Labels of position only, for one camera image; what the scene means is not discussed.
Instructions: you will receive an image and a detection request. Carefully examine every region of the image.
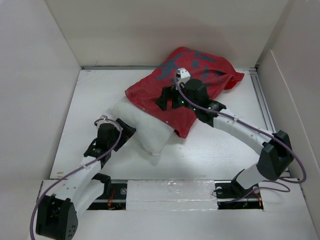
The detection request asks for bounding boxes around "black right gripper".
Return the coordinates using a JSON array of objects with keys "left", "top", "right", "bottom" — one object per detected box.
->
[{"left": 155, "top": 80, "right": 198, "bottom": 112}]

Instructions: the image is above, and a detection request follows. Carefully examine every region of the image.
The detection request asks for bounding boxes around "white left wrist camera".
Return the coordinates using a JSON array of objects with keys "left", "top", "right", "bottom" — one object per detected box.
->
[{"left": 94, "top": 114, "right": 118, "bottom": 129}]

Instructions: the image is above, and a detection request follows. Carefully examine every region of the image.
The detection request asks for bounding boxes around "aluminium right side rail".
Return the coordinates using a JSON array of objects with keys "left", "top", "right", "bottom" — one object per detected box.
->
[{"left": 249, "top": 69, "right": 292, "bottom": 178}]

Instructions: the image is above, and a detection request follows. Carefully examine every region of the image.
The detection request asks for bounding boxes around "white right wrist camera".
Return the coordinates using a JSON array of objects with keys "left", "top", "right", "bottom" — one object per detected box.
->
[{"left": 175, "top": 68, "right": 191, "bottom": 85}]

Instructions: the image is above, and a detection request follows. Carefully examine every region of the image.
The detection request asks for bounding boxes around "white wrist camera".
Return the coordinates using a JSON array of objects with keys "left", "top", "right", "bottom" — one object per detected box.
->
[
  {"left": 175, "top": 68, "right": 191, "bottom": 85},
  {"left": 94, "top": 114, "right": 118, "bottom": 129}
]

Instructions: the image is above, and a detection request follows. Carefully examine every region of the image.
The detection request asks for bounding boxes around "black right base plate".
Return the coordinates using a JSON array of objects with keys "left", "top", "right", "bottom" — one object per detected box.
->
[{"left": 211, "top": 180, "right": 264, "bottom": 210}]

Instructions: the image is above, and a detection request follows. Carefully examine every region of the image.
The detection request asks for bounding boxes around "red patterned pillowcase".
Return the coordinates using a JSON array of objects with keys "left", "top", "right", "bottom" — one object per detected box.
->
[{"left": 125, "top": 47, "right": 245, "bottom": 138}]

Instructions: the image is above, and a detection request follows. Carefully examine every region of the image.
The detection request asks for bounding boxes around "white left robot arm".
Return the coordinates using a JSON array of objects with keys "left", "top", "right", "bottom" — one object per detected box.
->
[{"left": 29, "top": 115, "right": 136, "bottom": 240}]

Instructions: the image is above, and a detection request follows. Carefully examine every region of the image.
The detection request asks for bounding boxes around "white pillow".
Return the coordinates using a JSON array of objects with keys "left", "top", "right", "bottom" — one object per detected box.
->
[{"left": 107, "top": 97, "right": 174, "bottom": 156}]

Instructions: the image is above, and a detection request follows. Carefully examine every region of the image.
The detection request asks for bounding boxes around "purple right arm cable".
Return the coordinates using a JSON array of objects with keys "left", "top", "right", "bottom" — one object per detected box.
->
[{"left": 174, "top": 68, "right": 308, "bottom": 205}]

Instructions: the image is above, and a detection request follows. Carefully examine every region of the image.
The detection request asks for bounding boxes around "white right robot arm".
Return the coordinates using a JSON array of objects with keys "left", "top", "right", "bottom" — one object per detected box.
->
[{"left": 155, "top": 79, "right": 293, "bottom": 197}]

